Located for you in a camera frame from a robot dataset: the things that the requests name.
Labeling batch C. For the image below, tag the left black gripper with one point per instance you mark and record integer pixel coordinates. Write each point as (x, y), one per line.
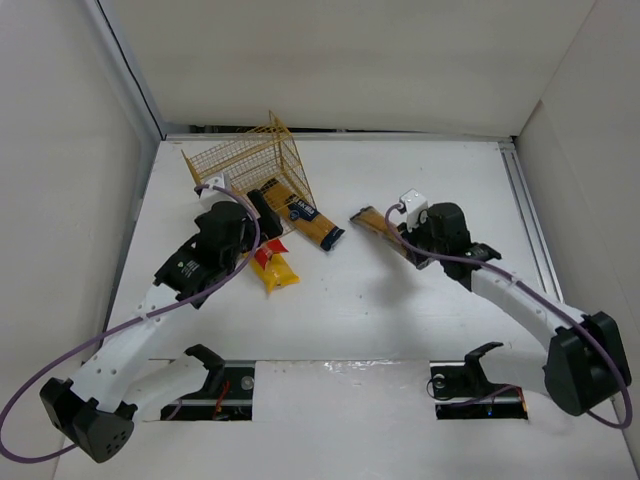
(263, 214)

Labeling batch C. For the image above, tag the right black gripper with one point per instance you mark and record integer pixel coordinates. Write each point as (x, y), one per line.
(417, 250)

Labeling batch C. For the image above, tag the yellow spaghetti bag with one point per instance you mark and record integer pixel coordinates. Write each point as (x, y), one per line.
(276, 274)

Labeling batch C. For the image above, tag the blue patterned spaghetti bag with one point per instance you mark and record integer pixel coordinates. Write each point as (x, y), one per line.
(373, 221)

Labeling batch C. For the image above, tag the red white spaghetti bag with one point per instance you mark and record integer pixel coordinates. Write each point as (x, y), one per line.
(267, 252)

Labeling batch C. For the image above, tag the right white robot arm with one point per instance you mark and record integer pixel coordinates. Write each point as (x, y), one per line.
(584, 362)

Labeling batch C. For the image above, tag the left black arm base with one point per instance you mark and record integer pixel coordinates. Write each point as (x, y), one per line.
(231, 401)

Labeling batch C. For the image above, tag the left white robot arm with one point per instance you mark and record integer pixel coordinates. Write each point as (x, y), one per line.
(98, 407)

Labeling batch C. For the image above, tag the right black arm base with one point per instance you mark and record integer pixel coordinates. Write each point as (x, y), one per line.
(461, 392)

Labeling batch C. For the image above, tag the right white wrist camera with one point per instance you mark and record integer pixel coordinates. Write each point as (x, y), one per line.
(414, 208)

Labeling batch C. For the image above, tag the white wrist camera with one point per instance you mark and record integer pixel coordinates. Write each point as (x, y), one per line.
(213, 190)
(414, 208)

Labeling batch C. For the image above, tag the yellow wire mesh shelf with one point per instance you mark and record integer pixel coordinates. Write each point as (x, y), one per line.
(265, 158)

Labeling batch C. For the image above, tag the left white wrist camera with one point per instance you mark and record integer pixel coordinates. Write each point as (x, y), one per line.
(213, 190)

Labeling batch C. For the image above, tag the aluminium rail right side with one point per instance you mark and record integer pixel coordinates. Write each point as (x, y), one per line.
(545, 271)

